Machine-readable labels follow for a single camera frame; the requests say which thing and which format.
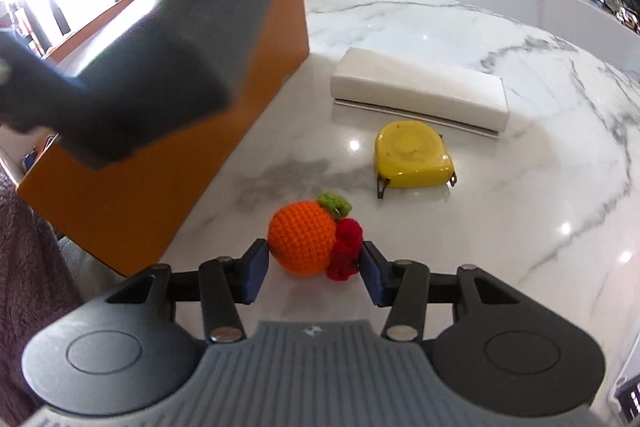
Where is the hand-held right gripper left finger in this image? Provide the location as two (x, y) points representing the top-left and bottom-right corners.
(102, 238), (272, 345)

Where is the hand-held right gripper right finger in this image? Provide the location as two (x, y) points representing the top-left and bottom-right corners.
(361, 241), (526, 343)

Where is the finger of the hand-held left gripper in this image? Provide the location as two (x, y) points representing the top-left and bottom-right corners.
(0, 31), (96, 135)

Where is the crocheted orange toy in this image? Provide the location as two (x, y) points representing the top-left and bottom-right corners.
(267, 191), (364, 282)

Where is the dark grey box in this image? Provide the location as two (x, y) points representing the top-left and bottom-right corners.
(60, 0), (275, 170)

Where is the orange storage box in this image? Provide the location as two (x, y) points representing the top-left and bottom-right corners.
(15, 0), (311, 279)

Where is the yellow tape measure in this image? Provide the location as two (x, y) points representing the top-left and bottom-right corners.
(374, 119), (458, 200)

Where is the dark fleece garment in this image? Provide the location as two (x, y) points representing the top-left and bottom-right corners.
(0, 167), (131, 427)

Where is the long white case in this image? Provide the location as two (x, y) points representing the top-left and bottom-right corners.
(330, 47), (511, 140)

